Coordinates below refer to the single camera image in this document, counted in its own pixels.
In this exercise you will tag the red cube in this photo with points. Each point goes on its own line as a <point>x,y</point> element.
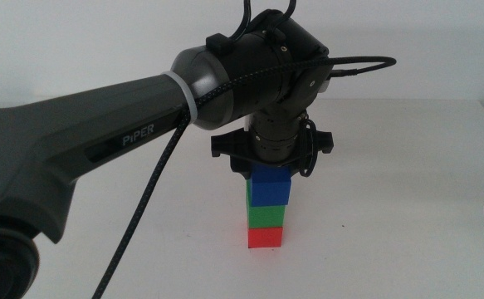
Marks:
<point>265,237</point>

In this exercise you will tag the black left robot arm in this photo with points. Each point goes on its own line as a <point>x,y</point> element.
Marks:
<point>59,133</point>

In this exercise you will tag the green cube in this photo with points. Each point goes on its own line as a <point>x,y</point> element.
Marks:
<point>266,217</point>

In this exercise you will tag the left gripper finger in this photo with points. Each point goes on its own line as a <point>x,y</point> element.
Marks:
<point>241,169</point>
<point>296,171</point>

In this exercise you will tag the blue cube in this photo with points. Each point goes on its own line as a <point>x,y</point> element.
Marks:
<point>270,187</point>

